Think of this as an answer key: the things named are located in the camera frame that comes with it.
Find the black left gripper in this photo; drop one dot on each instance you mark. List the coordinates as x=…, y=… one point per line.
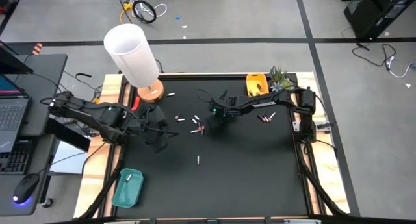
x=157, y=123

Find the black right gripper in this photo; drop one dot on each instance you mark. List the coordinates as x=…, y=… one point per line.
x=221, y=112

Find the teal plastic bin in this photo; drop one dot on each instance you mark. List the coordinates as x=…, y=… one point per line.
x=130, y=193

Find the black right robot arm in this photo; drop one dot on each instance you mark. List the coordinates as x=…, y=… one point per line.
x=266, y=104

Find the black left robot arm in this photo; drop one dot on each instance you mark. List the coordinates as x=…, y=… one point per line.
x=84, y=110

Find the yellow plastic bin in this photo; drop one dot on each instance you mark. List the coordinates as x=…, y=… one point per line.
x=256, y=79

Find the potted succulent plant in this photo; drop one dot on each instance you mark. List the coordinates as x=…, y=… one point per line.
x=278, y=75

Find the white shade wooden base lamp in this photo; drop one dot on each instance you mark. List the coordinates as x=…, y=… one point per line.
x=130, y=55

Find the silver mounting plate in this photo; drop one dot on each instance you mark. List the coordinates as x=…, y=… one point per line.
x=295, y=126

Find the black desk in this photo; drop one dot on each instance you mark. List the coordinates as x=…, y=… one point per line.
x=48, y=68

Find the black caster wheel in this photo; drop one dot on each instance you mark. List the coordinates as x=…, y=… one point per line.
x=47, y=203

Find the orange black striped marker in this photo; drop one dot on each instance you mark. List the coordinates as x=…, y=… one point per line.
x=37, y=48

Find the grey laptop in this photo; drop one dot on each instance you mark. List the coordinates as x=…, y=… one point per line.
x=13, y=117

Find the black computer mouse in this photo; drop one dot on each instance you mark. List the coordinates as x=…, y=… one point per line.
x=26, y=186

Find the black keyboard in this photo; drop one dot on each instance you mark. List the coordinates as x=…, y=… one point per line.
x=14, y=160

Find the black monitor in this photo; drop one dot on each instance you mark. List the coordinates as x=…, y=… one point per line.
x=9, y=61

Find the black computer tower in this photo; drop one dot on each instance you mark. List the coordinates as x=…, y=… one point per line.
x=373, y=13

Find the silver bracket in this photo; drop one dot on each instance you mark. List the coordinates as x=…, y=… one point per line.
x=302, y=221

